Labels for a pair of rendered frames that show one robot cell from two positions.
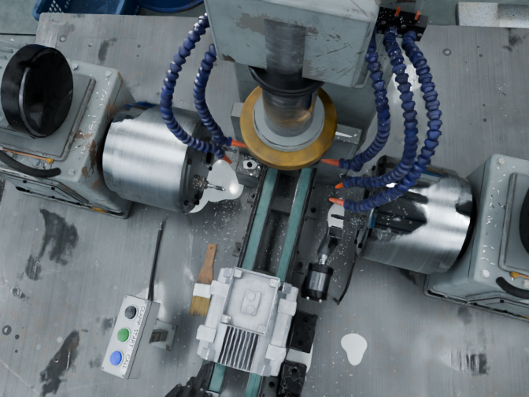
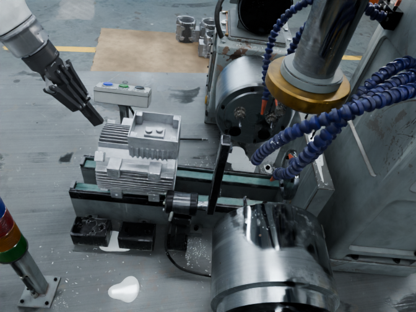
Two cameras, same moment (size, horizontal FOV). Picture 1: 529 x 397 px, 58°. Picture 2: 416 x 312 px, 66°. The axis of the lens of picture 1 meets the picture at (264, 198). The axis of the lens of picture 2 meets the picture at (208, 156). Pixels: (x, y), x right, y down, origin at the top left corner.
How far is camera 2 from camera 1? 71 cm
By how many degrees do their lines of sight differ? 39
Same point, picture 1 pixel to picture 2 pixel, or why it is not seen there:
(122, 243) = (187, 122)
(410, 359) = not seen: outside the picture
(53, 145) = (236, 33)
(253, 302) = (154, 132)
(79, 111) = (262, 41)
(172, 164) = (246, 79)
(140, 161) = (242, 67)
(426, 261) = (223, 275)
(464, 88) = not seen: outside the picture
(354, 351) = (121, 290)
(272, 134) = (291, 59)
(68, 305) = not seen: hidden behind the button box
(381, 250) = (223, 229)
